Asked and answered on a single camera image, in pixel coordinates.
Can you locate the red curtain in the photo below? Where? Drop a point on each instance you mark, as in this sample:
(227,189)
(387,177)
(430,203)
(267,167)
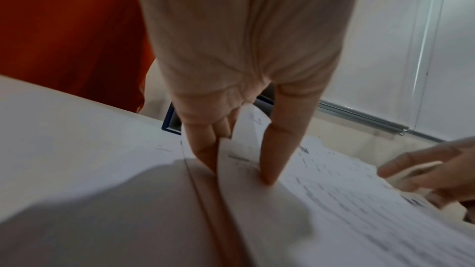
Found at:
(55,25)

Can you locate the wide white roller blind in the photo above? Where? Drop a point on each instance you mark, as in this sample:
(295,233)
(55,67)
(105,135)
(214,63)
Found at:
(378,40)

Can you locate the dark blue paper tray organizer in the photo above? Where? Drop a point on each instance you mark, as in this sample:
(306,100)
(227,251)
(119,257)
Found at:
(166,122)

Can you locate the narrow white roller blind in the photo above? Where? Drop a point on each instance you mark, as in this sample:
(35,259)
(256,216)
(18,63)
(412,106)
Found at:
(456,54)

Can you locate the person's left hand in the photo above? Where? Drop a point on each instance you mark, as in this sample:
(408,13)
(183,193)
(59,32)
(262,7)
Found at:
(241,40)

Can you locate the person's right hand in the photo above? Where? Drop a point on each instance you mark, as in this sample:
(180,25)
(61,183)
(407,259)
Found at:
(452,172)

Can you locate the white printed paper sheet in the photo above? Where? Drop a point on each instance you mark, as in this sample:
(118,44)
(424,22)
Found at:
(267,210)

